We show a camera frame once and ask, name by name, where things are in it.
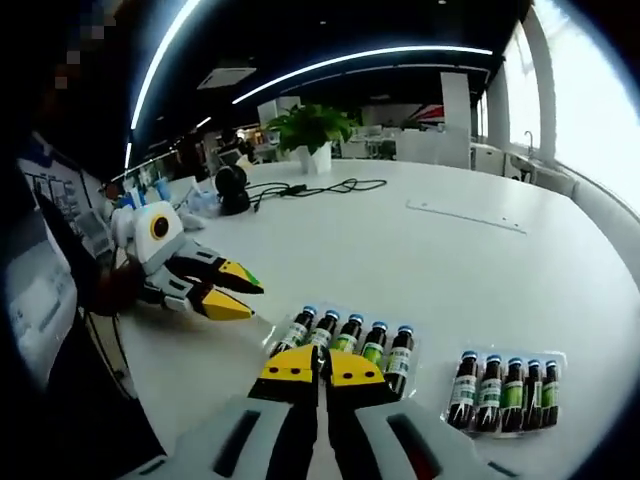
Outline thin gripper cable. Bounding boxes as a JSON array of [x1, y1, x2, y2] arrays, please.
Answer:
[[82, 309, 139, 401]]

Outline ceiling air vent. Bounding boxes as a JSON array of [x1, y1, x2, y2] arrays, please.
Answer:
[[196, 63, 257, 91]]

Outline black round desk device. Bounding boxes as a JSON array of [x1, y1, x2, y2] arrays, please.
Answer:
[[213, 165, 252, 218]]

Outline long ceiling light strip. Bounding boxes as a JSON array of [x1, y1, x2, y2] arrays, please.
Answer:
[[129, 0, 202, 130], [231, 44, 495, 106]]

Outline pale blue plastic bag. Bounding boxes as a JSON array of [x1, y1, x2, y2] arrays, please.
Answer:
[[179, 188, 220, 231]]

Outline green potted plant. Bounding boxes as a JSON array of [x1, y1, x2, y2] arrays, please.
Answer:
[[263, 102, 357, 176]]

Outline white sink counter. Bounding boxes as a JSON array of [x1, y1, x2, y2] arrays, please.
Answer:
[[469, 142, 576, 200]]

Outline white table socket panel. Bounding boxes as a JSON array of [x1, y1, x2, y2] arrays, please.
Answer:
[[404, 198, 530, 237]]

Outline black power cable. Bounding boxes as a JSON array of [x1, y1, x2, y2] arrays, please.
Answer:
[[246, 178, 389, 215]]

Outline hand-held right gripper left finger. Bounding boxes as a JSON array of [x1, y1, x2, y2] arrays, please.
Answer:
[[118, 342, 325, 480]]

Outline white office partitions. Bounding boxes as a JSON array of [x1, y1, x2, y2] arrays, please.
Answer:
[[349, 124, 474, 162]]

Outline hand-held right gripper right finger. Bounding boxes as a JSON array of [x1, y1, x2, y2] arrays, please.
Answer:
[[322, 347, 527, 480]]

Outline person's dark clothing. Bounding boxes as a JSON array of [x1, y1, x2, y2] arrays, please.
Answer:
[[29, 192, 169, 480]]

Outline red striped wall banner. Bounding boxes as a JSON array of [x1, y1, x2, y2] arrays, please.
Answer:
[[408, 102, 447, 127]]

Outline clear plastic box tray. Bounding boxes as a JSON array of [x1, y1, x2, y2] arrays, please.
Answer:
[[262, 298, 427, 402], [439, 346, 570, 440]]

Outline person's left hand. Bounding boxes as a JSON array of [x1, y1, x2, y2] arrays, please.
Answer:
[[85, 258, 150, 317]]

